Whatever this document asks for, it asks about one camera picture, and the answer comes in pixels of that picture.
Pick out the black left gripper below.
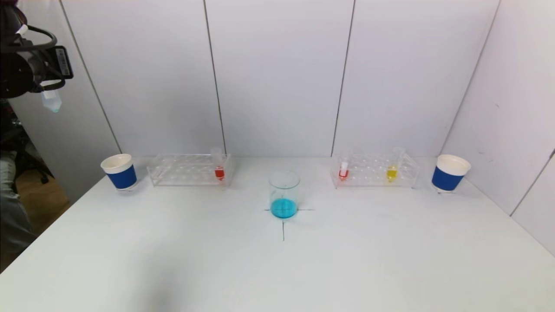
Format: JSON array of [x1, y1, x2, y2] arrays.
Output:
[[28, 45, 74, 80]]

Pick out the test tube with blue pigment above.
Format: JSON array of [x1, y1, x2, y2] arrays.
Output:
[[41, 88, 63, 114]]

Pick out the clear acrylic test tube rack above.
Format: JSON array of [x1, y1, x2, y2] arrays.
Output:
[[147, 153, 232, 188], [330, 153, 420, 189]]

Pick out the plain tube with red pigment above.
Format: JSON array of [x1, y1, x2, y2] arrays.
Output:
[[210, 147, 226, 182]]

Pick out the clear glass beaker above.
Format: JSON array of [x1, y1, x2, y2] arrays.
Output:
[[268, 170, 300, 220]]

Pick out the white-labelled tube with red pigment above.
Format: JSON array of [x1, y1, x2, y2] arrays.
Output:
[[338, 149, 353, 182]]

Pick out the test tube with yellow pigment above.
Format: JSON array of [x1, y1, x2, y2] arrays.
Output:
[[385, 147, 405, 183]]

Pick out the black chair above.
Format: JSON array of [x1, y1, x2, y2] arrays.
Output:
[[0, 99, 55, 196]]

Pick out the blue white paper cup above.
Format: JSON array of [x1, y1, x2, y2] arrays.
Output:
[[431, 154, 472, 193], [101, 153, 138, 192]]

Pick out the seated person in grey trousers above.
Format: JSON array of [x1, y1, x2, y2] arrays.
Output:
[[0, 152, 37, 257]]

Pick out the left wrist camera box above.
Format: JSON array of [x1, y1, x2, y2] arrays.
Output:
[[54, 46, 75, 80]]

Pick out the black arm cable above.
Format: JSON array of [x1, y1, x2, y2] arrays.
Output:
[[16, 24, 59, 52]]

